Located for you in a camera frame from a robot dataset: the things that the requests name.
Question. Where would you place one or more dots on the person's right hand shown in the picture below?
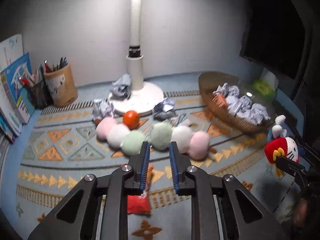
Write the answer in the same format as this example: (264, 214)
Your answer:
(300, 213)

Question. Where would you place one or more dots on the brown woven basket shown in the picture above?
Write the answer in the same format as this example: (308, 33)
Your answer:
(209, 81)

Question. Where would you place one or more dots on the white tall book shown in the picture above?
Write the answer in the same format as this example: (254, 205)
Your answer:
(11, 50)

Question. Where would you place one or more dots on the black mesh pen holder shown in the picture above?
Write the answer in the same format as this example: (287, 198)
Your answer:
(40, 96)

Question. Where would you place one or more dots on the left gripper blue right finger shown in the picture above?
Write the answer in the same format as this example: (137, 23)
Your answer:
(221, 207)

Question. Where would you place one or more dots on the orange tangerine near lamp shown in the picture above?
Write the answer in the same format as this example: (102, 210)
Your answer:
(131, 119)

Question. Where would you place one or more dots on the red snack pouch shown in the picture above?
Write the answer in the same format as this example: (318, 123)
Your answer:
(140, 205)

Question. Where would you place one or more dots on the dark monitor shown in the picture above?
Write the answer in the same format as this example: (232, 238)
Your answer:
(283, 36)

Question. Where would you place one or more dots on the cork pen holder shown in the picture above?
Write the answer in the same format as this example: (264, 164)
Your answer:
(61, 86)

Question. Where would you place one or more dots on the paper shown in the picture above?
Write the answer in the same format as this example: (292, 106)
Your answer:
(102, 109)
(164, 110)
(121, 89)

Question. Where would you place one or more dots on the paper ball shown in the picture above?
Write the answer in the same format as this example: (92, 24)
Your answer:
(242, 106)

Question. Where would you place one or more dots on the green tissue pack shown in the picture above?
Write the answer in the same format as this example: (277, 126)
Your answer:
(267, 85)

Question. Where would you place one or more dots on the pink bear card box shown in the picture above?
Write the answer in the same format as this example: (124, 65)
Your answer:
(220, 101)

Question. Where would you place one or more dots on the pastel dango plush toy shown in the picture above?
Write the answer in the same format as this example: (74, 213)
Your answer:
(129, 141)

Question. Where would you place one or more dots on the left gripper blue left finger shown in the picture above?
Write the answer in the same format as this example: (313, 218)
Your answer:
(97, 204)

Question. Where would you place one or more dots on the white kitty fries plush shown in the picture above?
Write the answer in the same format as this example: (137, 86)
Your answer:
(279, 144)

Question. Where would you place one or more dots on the patterned blue woven mat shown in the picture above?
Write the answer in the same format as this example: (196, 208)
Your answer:
(225, 167)

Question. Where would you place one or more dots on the white desk lamp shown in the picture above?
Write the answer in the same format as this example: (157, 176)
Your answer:
(144, 95)

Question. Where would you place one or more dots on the blue cover workbook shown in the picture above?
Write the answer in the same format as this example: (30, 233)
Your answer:
(17, 94)

